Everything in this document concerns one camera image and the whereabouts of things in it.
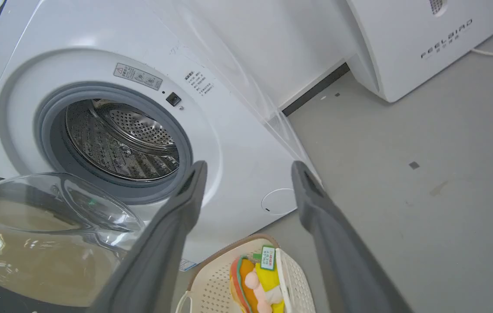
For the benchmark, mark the white Feelbird appliance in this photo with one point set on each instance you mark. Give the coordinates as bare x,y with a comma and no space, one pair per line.
420,41

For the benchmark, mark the cream perforated laundry basket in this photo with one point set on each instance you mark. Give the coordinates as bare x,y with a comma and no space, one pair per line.
216,287

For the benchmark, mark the white front-load washing machine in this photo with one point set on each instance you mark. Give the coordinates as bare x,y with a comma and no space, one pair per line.
111,126

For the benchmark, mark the glass washing machine door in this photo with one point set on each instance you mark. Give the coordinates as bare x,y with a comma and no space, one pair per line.
42,243

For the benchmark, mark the colourful plush doll toy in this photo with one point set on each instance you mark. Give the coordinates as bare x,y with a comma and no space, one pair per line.
259,287

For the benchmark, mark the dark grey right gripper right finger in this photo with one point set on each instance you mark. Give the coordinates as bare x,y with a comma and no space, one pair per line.
342,256

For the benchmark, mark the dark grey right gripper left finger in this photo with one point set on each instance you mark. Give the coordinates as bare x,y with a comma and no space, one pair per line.
159,256

